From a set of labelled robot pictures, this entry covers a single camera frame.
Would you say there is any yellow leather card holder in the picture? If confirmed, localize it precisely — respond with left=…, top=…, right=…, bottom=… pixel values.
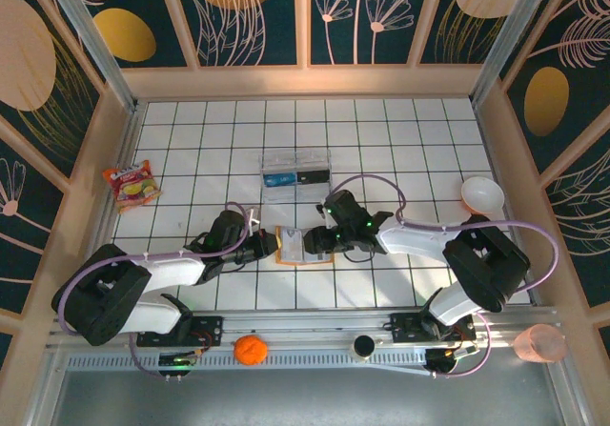
left=274, top=224, right=335, bottom=266

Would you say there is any black card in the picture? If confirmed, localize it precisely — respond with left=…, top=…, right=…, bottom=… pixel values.
left=295, top=168, right=332, bottom=186

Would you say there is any blue card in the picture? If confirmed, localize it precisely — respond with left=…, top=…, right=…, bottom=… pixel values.
left=262, top=171, right=298, bottom=189

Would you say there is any clear acrylic card box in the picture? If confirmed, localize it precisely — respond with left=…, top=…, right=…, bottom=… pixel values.
left=258, top=148, right=334, bottom=204

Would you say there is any orange ball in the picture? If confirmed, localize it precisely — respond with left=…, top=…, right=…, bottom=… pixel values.
left=233, top=334, right=269, bottom=366

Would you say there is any red snack packet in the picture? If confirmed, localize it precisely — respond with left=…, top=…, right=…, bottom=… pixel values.
left=102, top=158, right=162, bottom=215

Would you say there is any white bowl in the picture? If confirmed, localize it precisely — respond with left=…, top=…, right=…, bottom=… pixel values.
left=459, top=175, right=505, bottom=215

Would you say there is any small black controller board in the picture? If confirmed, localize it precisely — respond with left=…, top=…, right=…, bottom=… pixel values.
left=422, top=342, right=480, bottom=379
left=158, top=348, right=211, bottom=380

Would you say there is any pink plastic cup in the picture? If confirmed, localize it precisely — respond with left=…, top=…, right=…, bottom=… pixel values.
left=513, top=323, right=568, bottom=364

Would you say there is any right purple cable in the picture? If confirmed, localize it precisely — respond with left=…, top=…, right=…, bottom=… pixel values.
left=328, top=173, right=559, bottom=380

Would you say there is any purple cable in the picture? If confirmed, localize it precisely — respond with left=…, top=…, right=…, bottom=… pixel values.
left=52, top=201, right=262, bottom=380
left=328, top=173, right=559, bottom=380

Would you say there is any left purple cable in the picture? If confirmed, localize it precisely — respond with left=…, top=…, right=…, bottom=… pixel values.
left=52, top=201, right=262, bottom=380

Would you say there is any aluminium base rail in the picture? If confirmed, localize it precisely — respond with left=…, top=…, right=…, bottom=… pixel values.
left=47, top=305, right=559, bottom=351

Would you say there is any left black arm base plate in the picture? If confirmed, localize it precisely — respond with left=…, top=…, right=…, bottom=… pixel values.
left=136, top=314, right=224, bottom=349

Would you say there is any perforated metal cable tray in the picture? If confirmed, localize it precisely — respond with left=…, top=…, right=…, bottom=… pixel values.
left=66, top=353, right=430, bottom=375

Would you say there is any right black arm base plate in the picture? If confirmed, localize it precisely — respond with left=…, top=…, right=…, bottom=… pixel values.
left=389, top=312, right=478, bottom=344

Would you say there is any aluminium corner post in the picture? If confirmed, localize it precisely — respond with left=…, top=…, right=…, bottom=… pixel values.
left=469, top=0, right=559, bottom=111
left=37, top=0, right=140, bottom=115

